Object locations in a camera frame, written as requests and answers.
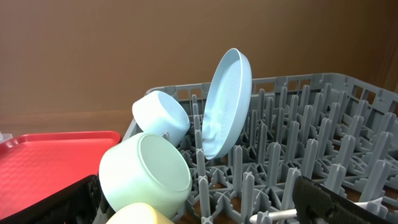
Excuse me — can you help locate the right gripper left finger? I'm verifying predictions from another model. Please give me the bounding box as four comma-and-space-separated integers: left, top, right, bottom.
1, 175, 102, 224

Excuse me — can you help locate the yellow cup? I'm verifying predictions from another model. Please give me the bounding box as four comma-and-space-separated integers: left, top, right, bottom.
106, 202, 174, 224

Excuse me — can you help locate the red serving tray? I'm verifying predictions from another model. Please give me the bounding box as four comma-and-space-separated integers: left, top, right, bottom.
1, 131, 121, 218

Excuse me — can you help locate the light blue plate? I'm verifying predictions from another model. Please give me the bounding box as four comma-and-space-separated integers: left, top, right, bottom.
201, 48, 252, 160

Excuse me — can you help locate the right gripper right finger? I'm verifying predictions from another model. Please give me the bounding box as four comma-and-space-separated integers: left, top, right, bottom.
292, 176, 397, 224

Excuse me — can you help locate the grey dishwasher rack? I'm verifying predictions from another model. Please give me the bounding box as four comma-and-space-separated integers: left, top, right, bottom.
160, 73, 397, 223

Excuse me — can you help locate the green bowl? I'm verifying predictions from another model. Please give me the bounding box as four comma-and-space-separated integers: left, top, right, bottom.
99, 133, 192, 218

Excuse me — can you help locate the white plastic spoon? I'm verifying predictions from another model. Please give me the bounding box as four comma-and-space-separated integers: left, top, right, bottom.
268, 197, 383, 221

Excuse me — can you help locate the blue bowl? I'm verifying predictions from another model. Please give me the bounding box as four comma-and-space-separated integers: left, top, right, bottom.
132, 90, 190, 146

